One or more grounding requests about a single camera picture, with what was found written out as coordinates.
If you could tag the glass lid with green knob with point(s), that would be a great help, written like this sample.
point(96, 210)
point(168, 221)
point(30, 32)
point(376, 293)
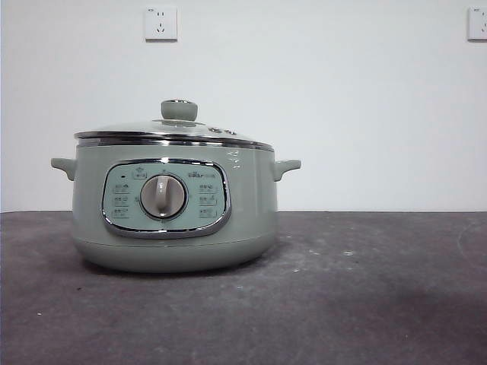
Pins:
point(179, 111)

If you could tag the pale green electric cooking pot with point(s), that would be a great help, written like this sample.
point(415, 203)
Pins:
point(251, 197)

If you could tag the white wall socket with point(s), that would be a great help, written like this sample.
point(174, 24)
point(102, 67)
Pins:
point(478, 23)
point(160, 23)

